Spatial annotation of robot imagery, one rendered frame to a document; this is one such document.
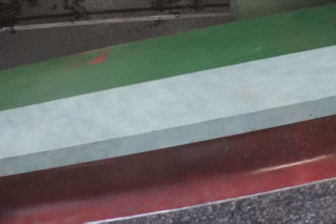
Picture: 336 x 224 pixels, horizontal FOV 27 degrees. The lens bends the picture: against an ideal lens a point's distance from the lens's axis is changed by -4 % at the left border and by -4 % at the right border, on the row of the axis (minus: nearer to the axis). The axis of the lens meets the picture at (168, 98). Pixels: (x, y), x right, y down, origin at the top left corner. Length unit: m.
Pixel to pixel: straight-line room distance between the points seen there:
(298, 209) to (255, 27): 0.29
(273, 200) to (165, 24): 0.84
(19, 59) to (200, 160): 0.89
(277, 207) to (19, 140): 0.20
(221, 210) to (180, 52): 0.25
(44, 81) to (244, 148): 0.29
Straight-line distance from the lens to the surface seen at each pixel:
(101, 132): 0.52
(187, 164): 0.54
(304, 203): 0.53
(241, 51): 0.70
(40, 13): 1.36
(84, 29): 1.35
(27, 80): 0.78
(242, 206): 0.53
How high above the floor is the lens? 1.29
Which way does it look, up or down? 70 degrees down
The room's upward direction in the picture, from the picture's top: 174 degrees counter-clockwise
